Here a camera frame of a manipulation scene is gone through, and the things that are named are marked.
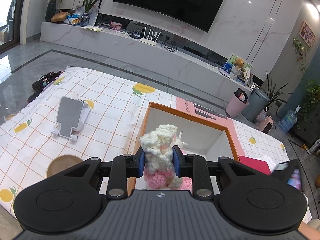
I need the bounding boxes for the white pink crochet doll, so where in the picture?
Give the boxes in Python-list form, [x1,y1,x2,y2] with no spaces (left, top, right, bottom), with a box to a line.
[139,124,192,190]

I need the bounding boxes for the orange open storage box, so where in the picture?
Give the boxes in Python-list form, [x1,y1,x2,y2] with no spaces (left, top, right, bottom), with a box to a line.
[127,102,238,192]

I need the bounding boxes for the round wooden coaster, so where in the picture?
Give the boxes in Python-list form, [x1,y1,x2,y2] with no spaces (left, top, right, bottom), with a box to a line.
[46,155,83,178]

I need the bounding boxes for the white lemon-print checked tablecloth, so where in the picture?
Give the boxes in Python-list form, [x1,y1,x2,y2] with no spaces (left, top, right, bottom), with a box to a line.
[1,67,288,213]

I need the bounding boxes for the red Wonderlab box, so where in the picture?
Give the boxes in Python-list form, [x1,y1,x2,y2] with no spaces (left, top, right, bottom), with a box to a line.
[239,155,271,175]

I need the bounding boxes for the grey white phone stand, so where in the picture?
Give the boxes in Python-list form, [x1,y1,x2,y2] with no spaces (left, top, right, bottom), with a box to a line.
[52,96,91,142]

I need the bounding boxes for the pink waste bin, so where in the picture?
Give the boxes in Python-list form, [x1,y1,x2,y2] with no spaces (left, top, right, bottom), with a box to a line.
[226,88,249,117]

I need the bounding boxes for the small pink heater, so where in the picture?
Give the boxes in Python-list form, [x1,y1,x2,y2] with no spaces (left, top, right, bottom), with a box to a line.
[258,115,274,134]

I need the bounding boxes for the grey round trash can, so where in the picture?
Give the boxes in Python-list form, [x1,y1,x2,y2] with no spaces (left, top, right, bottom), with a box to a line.
[241,88,270,122]

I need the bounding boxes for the blue water bottle jug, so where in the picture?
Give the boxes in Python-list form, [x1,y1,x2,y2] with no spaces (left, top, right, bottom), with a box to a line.
[278,105,300,133]

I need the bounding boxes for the tall leafy floor plant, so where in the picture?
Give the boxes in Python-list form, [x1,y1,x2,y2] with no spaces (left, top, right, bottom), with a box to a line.
[265,73,292,110]

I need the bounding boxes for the small teddy bear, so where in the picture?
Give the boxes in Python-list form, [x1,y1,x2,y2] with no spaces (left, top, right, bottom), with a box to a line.
[234,57,245,70]

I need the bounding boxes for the black sneakers on floor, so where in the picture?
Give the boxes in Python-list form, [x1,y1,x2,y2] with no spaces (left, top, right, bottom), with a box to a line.
[27,70,63,103]

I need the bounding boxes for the dark grey cabinet with ivy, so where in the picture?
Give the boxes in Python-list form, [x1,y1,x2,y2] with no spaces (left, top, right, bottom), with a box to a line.
[293,80,319,147]

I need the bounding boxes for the white wifi router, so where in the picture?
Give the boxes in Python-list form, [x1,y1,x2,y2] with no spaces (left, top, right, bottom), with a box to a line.
[140,27,162,46]

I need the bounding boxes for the green potted plant on console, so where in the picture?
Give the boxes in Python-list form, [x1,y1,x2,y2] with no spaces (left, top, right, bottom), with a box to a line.
[75,0,111,27]

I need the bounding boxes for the framed wall picture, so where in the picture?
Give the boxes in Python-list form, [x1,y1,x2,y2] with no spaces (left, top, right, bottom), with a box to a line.
[299,21,316,48]

